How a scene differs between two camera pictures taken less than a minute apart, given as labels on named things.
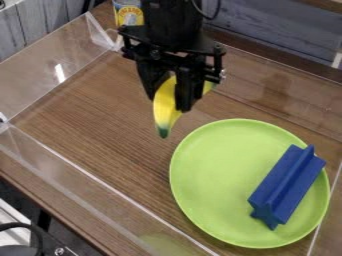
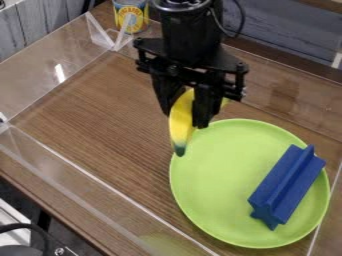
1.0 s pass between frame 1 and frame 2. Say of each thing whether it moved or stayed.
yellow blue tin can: stayed
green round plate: stayed
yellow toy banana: moved
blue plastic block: stayed
